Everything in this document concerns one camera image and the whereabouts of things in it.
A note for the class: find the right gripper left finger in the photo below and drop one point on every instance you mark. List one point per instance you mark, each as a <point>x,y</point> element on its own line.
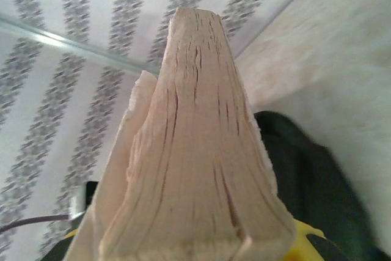
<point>62,248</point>

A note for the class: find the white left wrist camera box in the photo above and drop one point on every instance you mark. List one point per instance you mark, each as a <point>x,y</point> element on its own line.
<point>84,200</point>

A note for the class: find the aluminium back frame rail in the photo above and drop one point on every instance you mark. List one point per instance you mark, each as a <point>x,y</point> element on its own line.
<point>275,13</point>

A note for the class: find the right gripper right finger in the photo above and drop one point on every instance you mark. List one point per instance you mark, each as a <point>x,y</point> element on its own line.
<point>308,245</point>

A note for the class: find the black student bag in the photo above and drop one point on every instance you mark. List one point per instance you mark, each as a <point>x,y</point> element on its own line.
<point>320,197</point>

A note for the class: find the book with gold ornament cover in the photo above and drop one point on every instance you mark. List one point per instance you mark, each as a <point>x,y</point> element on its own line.
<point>195,151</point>

